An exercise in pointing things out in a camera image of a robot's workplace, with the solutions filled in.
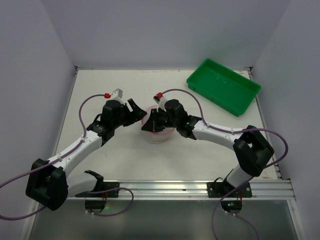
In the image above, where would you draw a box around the white mesh laundry bag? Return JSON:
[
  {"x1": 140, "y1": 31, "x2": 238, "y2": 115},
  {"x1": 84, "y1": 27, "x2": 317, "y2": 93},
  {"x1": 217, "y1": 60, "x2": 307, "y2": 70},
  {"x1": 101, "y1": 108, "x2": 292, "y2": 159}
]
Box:
[{"x1": 140, "y1": 105, "x2": 175, "y2": 144}]

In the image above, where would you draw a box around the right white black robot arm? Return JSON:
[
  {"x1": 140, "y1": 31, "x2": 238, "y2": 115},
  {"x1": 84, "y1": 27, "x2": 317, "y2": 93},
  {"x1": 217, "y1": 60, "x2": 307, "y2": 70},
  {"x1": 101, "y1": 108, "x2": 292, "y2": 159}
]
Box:
[{"x1": 141, "y1": 96, "x2": 275, "y2": 194}]

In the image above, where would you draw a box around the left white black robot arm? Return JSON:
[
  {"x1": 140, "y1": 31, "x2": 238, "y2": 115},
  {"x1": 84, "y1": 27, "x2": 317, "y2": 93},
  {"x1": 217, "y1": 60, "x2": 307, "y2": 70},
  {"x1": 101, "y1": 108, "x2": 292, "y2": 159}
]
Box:
[{"x1": 25, "y1": 99, "x2": 147, "y2": 211}]

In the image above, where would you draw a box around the green plastic tray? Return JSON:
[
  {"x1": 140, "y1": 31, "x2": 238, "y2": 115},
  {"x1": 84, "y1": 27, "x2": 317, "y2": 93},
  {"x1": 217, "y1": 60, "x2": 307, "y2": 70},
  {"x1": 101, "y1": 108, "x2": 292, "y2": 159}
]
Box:
[{"x1": 186, "y1": 58, "x2": 261, "y2": 117}]

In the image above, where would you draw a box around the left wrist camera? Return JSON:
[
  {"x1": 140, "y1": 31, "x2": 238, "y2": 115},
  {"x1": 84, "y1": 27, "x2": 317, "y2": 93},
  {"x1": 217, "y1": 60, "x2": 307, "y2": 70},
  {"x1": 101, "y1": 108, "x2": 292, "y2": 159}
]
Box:
[{"x1": 103, "y1": 88, "x2": 123, "y2": 102}]

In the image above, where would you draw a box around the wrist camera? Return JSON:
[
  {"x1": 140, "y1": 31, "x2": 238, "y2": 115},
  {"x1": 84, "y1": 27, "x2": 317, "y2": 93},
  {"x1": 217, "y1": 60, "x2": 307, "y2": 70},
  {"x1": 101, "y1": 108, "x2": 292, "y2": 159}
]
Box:
[
  {"x1": 153, "y1": 92, "x2": 168, "y2": 111},
  {"x1": 103, "y1": 88, "x2": 123, "y2": 102}
]

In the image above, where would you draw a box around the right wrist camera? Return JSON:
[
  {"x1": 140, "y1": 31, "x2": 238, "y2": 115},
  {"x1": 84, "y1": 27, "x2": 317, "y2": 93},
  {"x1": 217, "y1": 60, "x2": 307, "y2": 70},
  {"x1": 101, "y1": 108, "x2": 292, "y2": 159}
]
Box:
[{"x1": 153, "y1": 92, "x2": 168, "y2": 111}]

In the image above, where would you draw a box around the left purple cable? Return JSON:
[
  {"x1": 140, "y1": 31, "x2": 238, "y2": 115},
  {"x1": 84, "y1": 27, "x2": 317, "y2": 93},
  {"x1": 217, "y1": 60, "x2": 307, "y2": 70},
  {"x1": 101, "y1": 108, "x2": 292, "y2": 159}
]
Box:
[{"x1": 0, "y1": 93, "x2": 134, "y2": 221}]

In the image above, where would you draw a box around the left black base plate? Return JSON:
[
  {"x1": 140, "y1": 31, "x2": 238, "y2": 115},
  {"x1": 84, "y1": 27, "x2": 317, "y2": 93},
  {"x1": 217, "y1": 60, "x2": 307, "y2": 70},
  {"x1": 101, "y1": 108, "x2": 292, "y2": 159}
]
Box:
[{"x1": 75, "y1": 181, "x2": 120, "y2": 198}]

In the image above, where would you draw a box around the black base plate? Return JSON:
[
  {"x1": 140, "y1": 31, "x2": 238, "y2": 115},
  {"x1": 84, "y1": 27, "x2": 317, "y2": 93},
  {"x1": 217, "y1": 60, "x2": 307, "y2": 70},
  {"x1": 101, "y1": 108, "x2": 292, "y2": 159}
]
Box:
[
  {"x1": 75, "y1": 181, "x2": 120, "y2": 198},
  {"x1": 206, "y1": 177, "x2": 253, "y2": 199}
]

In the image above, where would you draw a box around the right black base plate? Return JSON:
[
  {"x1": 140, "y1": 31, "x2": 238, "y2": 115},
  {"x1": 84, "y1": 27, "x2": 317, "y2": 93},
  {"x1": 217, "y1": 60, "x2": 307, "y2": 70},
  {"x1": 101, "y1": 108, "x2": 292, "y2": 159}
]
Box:
[{"x1": 206, "y1": 177, "x2": 253, "y2": 199}]

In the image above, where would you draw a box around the aluminium mounting rail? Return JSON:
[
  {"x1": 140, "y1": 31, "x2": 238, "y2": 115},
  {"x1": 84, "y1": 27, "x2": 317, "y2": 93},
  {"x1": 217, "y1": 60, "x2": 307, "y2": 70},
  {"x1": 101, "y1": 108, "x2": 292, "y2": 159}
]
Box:
[{"x1": 31, "y1": 178, "x2": 296, "y2": 201}]

